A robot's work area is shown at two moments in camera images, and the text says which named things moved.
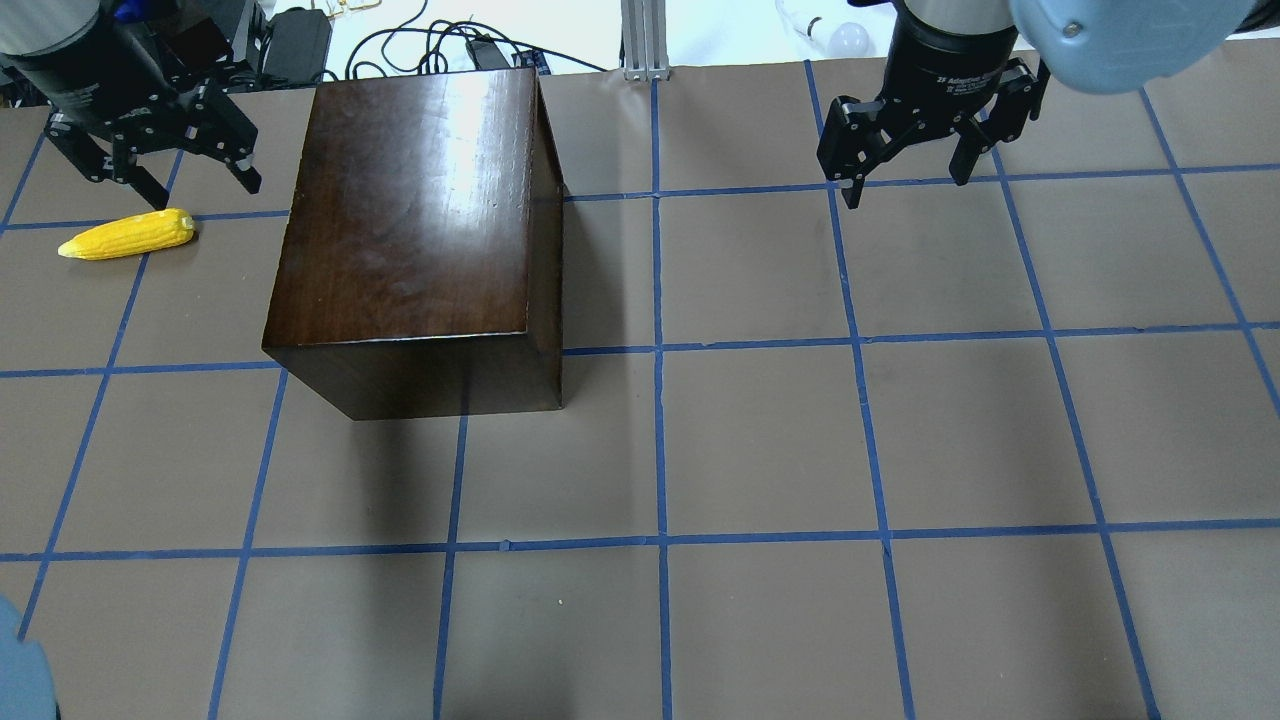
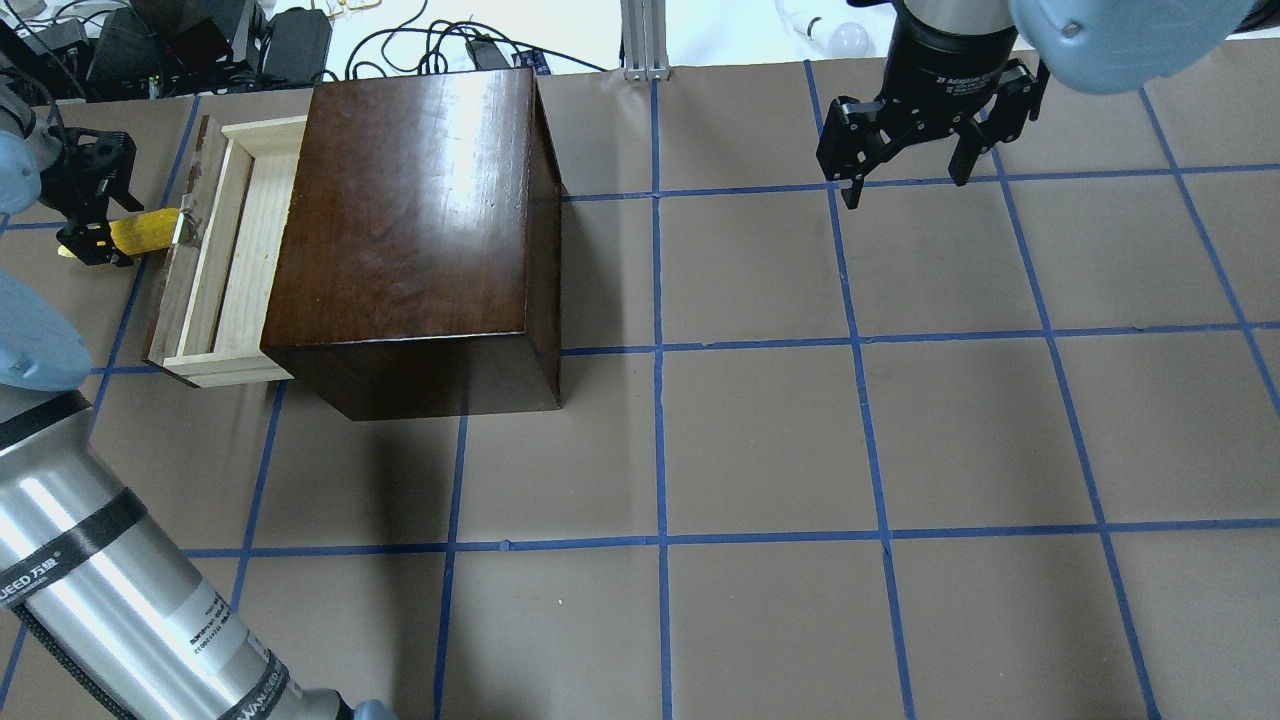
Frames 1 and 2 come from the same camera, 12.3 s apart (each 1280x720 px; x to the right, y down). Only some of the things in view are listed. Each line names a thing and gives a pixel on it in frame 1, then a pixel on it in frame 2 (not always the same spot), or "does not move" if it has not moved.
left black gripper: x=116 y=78 → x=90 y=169
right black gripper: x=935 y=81 does not move
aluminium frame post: x=645 y=51 does not move
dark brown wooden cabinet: x=422 y=271 does not move
